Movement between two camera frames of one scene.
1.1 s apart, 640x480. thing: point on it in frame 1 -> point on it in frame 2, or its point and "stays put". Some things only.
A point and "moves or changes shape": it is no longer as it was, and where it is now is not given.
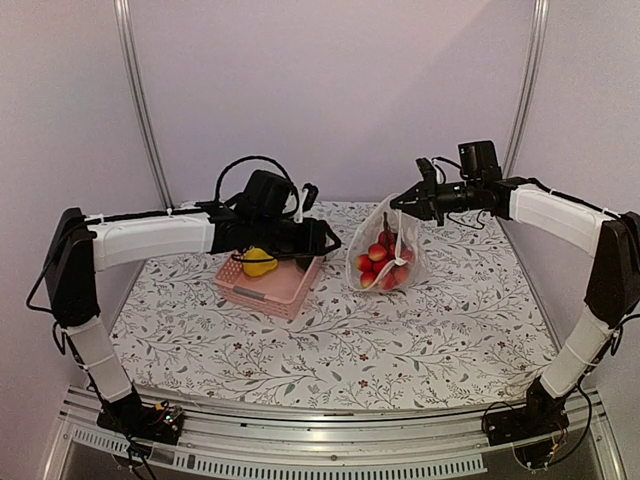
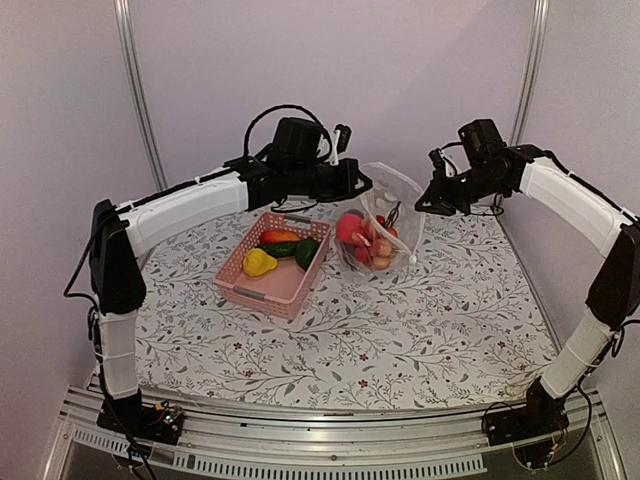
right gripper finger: x=411 y=197 -> x=431 y=196
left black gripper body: x=271 y=236 -> x=308 y=182
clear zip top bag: x=387 y=252 moves or changes shape
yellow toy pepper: x=254 y=269 stays put
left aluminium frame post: x=123 y=26 stays put
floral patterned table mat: x=471 y=329 stays put
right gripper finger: x=421 y=211 -> x=440 y=208
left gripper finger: x=336 y=240 -> x=361 y=183
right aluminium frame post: x=538 y=51 stays put
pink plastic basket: x=279 y=292 stays put
